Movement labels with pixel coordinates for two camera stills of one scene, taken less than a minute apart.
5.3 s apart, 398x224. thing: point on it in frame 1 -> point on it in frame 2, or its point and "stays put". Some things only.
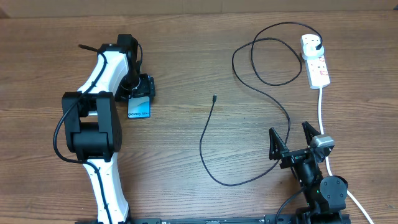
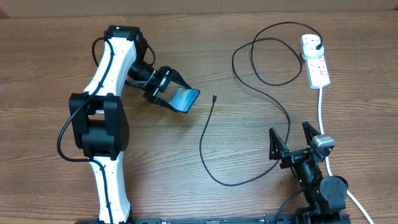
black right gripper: x=291 y=157 stays put
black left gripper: x=145 y=88 -> x=167 y=74
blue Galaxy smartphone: x=138 y=107 -> x=184 y=98
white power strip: x=318 y=74 stays put
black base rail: x=156 y=219 stays put
